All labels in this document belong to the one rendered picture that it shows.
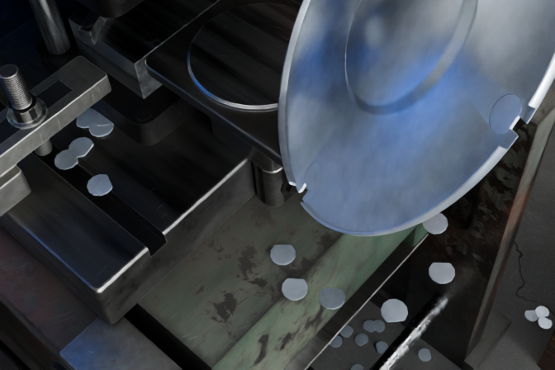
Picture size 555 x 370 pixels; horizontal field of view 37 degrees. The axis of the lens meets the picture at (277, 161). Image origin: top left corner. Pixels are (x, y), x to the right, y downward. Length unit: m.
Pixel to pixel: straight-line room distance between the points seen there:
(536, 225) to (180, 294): 0.95
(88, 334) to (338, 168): 0.28
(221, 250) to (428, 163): 0.30
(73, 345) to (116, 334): 0.04
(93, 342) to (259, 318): 0.14
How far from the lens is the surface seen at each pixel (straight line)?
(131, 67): 0.72
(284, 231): 0.75
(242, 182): 0.74
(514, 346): 1.44
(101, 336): 0.73
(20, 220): 0.73
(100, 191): 0.72
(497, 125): 0.46
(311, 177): 0.59
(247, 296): 0.72
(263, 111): 0.66
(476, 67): 0.49
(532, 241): 1.54
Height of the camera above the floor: 1.28
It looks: 53 degrees down
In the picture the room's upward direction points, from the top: 5 degrees counter-clockwise
